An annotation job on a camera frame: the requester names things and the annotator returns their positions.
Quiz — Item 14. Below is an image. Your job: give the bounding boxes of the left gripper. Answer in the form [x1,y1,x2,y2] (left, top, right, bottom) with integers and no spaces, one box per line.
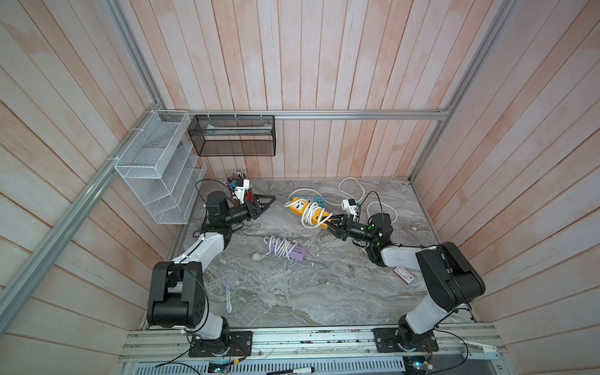
[224,194,277,225]

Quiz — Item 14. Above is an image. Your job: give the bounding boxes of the white cord of orange strip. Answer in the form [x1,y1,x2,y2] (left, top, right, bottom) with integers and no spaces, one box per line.
[284,197,334,231]

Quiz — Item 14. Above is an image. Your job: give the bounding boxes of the orange power strip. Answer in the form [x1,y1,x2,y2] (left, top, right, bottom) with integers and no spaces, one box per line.
[284,197,333,230]

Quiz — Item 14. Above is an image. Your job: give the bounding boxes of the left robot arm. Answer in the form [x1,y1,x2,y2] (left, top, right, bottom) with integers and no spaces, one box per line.
[146,191,276,356]

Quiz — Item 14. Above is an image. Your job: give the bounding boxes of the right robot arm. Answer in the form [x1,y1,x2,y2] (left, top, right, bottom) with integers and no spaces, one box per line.
[327,213,486,352]

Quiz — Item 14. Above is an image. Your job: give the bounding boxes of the purple power strip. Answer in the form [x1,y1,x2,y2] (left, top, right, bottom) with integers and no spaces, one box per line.
[263,236,307,262]

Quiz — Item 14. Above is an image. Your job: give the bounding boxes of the bundle of pencils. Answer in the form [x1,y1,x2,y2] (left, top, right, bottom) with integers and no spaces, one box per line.
[227,170,248,188]

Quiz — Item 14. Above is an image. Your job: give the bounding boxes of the black mesh basket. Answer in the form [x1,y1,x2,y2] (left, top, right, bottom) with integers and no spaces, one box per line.
[187,114,277,157]

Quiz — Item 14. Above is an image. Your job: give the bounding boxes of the pink white card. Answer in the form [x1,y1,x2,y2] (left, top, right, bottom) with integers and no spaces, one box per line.
[394,267,415,284]

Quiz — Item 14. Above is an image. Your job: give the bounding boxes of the black marker pen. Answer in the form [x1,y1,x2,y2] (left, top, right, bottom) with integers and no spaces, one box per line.
[267,367,315,375]

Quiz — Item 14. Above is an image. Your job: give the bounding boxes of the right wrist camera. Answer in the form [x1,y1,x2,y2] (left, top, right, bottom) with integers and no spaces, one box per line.
[341,198,360,222]

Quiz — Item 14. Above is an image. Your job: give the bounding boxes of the white cord of purple strip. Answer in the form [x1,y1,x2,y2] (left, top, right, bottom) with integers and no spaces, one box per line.
[251,235,301,263]

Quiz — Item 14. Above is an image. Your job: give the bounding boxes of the horizontal aluminium wall rail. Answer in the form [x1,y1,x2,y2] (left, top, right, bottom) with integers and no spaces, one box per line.
[156,108,448,121]

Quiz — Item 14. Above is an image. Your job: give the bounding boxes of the white wire mesh shelf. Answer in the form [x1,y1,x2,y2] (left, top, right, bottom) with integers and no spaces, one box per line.
[115,110,206,225]

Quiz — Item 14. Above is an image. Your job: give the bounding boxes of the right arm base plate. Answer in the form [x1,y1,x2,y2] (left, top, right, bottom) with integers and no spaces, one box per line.
[373,326,439,353]

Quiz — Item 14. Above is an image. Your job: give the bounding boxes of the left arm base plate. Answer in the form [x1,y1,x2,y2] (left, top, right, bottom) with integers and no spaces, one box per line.
[188,331,253,358]

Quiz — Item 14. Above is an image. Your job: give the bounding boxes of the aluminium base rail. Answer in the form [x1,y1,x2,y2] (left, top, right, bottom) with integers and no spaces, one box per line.
[117,323,516,374]

